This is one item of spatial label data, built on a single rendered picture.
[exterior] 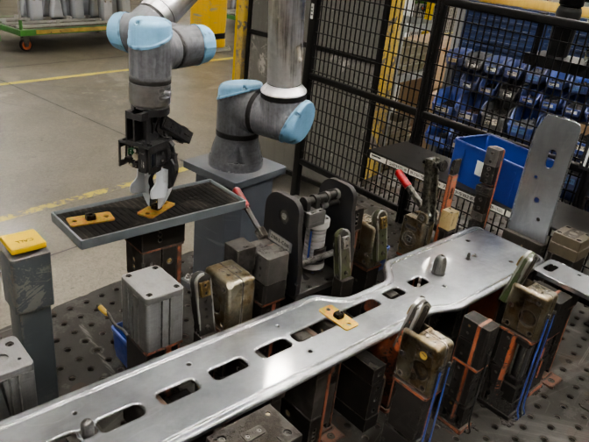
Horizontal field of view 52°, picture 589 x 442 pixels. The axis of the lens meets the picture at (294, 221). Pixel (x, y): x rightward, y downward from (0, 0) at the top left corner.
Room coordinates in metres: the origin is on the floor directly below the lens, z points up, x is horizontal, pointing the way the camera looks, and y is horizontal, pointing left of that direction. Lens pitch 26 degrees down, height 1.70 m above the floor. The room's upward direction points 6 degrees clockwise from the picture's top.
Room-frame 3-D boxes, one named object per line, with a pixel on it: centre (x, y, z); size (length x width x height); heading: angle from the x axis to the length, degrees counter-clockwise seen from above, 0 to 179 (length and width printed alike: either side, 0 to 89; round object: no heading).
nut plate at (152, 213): (1.10, 0.28, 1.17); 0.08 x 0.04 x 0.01; 159
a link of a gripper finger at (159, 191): (1.07, 0.27, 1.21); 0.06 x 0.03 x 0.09; 159
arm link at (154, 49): (1.08, 0.29, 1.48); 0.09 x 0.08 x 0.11; 152
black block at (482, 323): (1.09, -0.43, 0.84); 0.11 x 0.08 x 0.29; 44
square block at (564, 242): (1.45, -0.73, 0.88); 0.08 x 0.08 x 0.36; 44
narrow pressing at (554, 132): (1.52, -0.64, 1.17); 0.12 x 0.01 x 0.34; 44
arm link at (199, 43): (1.18, 0.26, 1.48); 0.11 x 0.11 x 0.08; 62
